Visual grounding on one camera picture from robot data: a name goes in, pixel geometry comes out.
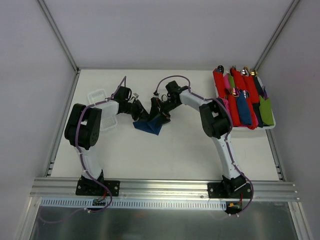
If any white cable duct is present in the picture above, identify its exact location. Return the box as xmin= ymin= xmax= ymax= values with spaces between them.
xmin=40 ymin=197 xmax=227 ymax=211

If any green napkin roll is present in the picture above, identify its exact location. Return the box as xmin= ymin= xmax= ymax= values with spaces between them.
xmin=259 ymin=95 xmax=274 ymax=126

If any blue paper napkin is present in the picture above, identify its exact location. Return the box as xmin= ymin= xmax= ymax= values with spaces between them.
xmin=133 ymin=118 xmax=162 ymax=136

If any large white tray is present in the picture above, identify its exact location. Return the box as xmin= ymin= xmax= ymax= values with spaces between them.
xmin=212 ymin=65 xmax=276 ymax=131

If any pink napkin roll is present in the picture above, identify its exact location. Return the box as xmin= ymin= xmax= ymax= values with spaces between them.
xmin=223 ymin=74 xmax=231 ymax=91

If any small white basket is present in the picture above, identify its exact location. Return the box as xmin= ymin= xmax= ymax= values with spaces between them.
xmin=87 ymin=89 xmax=119 ymax=132

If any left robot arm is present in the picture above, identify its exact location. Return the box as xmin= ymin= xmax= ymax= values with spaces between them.
xmin=64 ymin=86 xmax=149 ymax=195

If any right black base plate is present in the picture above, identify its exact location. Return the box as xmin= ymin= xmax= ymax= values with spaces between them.
xmin=207 ymin=182 xmax=253 ymax=199

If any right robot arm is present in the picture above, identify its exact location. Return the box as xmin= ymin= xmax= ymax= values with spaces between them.
xmin=148 ymin=81 xmax=242 ymax=198

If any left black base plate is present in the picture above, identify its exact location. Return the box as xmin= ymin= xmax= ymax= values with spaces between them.
xmin=75 ymin=177 xmax=121 ymax=197

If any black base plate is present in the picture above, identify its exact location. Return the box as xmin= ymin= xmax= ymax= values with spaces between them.
xmin=75 ymin=177 xmax=121 ymax=197
xmin=207 ymin=182 xmax=253 ymax=199

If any aluminium rail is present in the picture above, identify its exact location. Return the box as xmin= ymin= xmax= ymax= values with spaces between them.
xmin=29 ymin=177 xmax=301 ymax=202

